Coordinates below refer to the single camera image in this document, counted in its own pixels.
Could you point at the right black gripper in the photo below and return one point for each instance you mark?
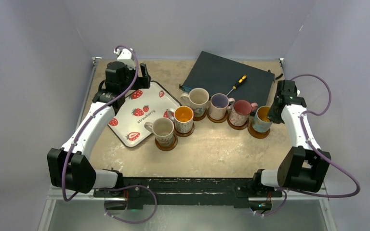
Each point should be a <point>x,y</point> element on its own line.
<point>275,108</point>

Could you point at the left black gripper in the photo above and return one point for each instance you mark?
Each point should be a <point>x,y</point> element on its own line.
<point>142,82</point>

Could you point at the blue mug orange inside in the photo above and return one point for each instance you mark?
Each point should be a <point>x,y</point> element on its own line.
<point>261,123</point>

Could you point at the pink inside dark mug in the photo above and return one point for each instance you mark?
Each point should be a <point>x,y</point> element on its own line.
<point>240,111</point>

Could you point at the wooden coaster four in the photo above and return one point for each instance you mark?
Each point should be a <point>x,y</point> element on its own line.
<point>256,134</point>

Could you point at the beige cream mug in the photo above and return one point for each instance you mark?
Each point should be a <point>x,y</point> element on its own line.
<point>162,128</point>

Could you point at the white floral mug orange inside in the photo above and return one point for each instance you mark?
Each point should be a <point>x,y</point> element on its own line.
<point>182,118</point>

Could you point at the cream white mug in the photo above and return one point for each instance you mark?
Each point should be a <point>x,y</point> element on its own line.
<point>198,100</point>

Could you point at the wooden coaster three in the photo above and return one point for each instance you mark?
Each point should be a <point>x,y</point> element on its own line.
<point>238,127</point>

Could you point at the wooden coaster one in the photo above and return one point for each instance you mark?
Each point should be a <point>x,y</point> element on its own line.
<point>199,118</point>

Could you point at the wooden coaster five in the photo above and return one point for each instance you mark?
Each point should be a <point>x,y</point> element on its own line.
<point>184,134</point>

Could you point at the purple inside pink mug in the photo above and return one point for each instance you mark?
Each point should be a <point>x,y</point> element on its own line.
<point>218,106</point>

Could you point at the wooden coaster two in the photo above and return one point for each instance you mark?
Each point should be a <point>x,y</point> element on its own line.
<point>224,118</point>

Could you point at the wooden coaster six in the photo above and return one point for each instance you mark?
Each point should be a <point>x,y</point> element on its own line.
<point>167,148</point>

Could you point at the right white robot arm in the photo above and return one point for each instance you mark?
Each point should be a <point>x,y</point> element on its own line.
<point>305,165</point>

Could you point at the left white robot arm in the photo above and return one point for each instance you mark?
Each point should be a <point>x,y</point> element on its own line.
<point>69,166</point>

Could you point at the white strawberry tray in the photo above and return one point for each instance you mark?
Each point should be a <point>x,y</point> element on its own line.
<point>144,105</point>

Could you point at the yellow black screwdriver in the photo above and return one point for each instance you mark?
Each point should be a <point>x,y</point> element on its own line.
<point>237,84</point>

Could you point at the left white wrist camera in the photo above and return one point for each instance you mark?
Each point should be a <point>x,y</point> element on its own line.
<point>125,56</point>

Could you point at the dark blue network switch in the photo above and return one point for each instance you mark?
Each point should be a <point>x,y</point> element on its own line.
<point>217,74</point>

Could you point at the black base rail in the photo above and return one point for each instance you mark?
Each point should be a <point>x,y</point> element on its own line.
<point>235,192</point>

